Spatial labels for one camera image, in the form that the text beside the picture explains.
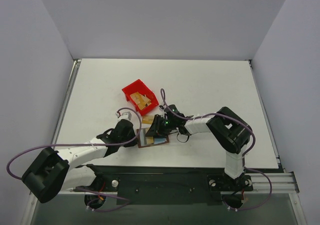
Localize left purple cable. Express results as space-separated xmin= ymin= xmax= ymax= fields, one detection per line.
xmin=6 ymin=107 xmax=142 ymax=213

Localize red plastic bin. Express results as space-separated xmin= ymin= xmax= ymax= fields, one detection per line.
xmin=122 ymin=79 xmax=159 ymax=116

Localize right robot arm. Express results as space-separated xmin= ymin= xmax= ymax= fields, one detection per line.
xmin=145 ymin=104 xmax=253 ymax=190

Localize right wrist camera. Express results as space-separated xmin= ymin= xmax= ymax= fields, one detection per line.
xmin=159 ymin=104 xmax=167 ymax=114

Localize gold card magnetic stripe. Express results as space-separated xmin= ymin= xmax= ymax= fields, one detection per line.
xmin=139 ymin=128 xmax=154 ymax=147

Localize gold cards in bin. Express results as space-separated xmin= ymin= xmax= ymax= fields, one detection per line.
xmin=130 ymin=92 xmax=152 ymax=110

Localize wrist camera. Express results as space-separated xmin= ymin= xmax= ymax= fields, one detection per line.
xmin=115 ymin=111 xmax=132 ymax=121
xmin=159 ymin=104 xmax=167 ymax=114

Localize aluminium table frame rail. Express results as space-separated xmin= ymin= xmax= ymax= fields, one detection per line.
xmin=53 ymin=58 xmax=299 ymax=194

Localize brown leather card holder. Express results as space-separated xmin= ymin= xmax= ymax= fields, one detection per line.
xmin=137 ymin=128 xmax=170 ymax=148

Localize purple cable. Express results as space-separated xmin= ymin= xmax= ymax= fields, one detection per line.
xmin=159 ymin=88 xmax=273 ymax=212
xmin=6 ymin=107 xmax=142 ymax=213

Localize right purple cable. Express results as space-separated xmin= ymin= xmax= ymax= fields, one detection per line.
xmin=159 ymin=88 xmax=273 ymax=212

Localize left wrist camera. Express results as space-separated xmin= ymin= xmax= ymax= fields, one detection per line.
xmin=115 ymin=111 xmax=132 ymax=121

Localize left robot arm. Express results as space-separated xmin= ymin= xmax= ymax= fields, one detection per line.
xmin=21 ymin=119 xmax=138 ymax=203

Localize gold card with chip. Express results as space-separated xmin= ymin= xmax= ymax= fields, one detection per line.
xmin=142 ymin=115 xmax=155 ymax=125

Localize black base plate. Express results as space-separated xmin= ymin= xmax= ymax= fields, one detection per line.
xmin=75 ymin=164 xmax=253 ymax=206

